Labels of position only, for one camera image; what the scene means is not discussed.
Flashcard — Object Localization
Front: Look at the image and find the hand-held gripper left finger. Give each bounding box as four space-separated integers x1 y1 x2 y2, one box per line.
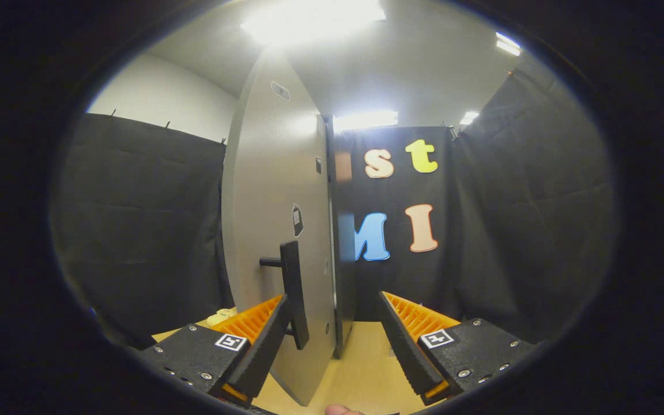
139 293 292 408

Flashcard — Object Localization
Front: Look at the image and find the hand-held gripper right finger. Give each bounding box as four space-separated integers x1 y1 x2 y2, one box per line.
375 291 538 406

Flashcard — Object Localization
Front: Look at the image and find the black door handle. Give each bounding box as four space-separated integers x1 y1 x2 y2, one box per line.
260 240 310 350

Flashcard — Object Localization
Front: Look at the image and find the grey cabinet door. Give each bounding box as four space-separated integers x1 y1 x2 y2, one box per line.
221 49 338 407

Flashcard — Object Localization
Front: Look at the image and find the yellow plush toy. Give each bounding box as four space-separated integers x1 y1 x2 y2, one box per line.
206 308 237 327

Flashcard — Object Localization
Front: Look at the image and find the black backdrop cloth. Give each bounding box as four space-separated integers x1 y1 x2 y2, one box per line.
50 55 618 349

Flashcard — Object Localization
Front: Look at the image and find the dark frame cabinet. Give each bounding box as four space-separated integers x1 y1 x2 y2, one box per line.
323 115 359 358

